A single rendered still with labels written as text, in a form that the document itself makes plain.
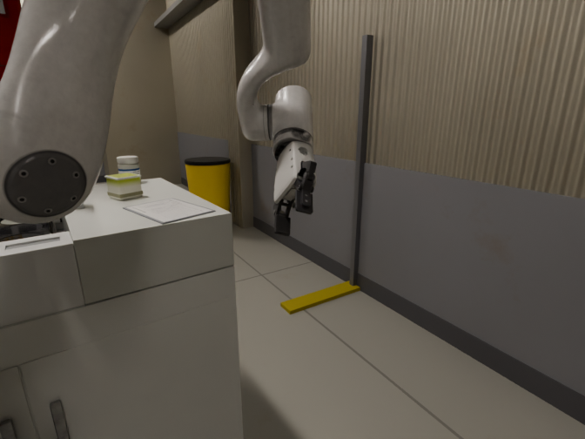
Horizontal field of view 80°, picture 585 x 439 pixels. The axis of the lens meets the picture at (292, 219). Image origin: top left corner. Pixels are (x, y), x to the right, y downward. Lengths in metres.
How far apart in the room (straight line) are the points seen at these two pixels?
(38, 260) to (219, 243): 0.38
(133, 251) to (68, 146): 0.46
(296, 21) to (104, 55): 0.33
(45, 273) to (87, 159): 0.44
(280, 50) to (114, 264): 0.56
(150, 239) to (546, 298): 1.57
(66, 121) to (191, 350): 0.72
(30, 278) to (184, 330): 0.36
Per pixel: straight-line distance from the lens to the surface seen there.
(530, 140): 1.77
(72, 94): 0.44
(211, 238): 0.90
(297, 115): 0.74
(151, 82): 6.42
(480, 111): 1.88
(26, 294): 0.86
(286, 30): 0.67
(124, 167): 1.37
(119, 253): 0.85
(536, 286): 1.85
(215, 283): 0.95
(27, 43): 0.45
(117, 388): 1.00
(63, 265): 0.84
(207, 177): 3.61
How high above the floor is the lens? 1.21
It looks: 17 degrees down
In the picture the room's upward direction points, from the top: straight up
